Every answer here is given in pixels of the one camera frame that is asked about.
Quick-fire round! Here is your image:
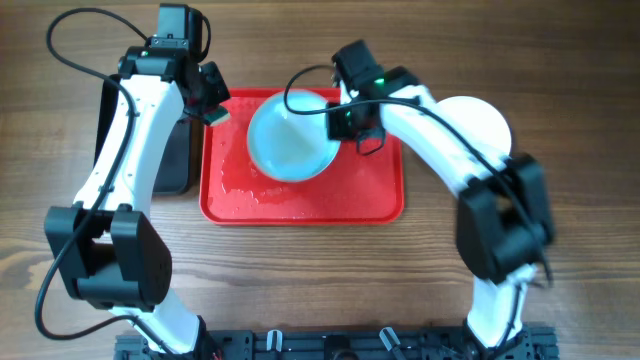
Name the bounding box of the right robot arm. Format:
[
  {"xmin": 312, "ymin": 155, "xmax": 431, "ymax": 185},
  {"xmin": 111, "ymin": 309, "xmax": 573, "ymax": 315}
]
[{"xmin": 326, "ymin": 40, "xmax": 555, "ymax": 359}]

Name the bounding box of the black rectangular tray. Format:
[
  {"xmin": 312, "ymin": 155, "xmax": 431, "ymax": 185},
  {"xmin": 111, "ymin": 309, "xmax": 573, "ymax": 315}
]
[{"xmin": 94, "ymin": 82, "xmax": 203, "ymax": 195}]

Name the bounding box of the light blue plate top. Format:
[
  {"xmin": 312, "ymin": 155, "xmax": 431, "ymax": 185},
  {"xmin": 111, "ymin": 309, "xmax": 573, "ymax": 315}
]
[{"xmin": 247, "ymin": 90, "xmax": 340, "ymax": 183}]

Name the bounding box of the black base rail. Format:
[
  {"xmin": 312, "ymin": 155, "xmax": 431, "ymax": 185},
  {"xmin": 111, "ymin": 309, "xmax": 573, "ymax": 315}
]
[{"xmin": 113, "ymin": 325, "xmax": 559, "ymax": 360}]

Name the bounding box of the red plastic tray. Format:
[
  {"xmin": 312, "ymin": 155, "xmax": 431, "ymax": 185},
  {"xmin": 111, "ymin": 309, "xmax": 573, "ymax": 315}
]
[{"xmin": 199, "ymin": 88, "xmax": 405, "ymax": 226}]

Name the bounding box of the green and yellow sponge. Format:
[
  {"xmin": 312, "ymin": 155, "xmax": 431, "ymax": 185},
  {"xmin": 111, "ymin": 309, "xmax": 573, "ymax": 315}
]
[{"xmin": 203, "ymin": 106, "xmax": 231, "ymax": 127}]

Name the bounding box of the white plate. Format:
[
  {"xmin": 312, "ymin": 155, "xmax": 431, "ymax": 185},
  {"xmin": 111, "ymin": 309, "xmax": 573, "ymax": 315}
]
[{"xmin": 437, "ymin": 96, "xmax": 512, "ymax": 156}]

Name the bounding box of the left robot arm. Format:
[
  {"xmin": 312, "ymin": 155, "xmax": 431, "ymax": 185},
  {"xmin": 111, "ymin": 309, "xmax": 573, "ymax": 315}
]
[{"xmin": 44, "ymin": 4, "xmax": 230, "ymax": 359}]

